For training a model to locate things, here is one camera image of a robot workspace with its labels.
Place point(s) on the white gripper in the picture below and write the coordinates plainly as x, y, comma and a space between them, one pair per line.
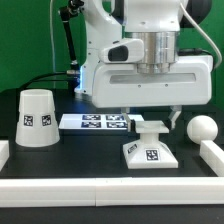
188, 82

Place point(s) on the white lamp base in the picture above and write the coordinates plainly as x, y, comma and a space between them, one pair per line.
148, 152

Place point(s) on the white lamp bulb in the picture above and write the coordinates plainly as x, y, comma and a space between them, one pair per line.
202, 128

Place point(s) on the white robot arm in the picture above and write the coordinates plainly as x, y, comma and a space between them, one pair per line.
156, 22

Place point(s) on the white lamp shade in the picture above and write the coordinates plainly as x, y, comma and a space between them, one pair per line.
37, 125

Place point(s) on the white marker plate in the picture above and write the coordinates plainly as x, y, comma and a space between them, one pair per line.
93, 122

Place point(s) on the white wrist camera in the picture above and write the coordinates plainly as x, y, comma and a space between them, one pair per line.
127, 50

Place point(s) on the white right rail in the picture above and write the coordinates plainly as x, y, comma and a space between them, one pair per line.
213, 155

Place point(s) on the white rail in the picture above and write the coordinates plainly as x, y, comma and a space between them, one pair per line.
4, 153
213, 155
111, 191

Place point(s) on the white front rail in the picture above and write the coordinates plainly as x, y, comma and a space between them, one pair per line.
111, 191

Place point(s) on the black camera stand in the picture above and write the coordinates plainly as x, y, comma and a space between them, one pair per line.
66, 13

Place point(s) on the white left rail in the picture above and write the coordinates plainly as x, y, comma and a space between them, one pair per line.
4, 153

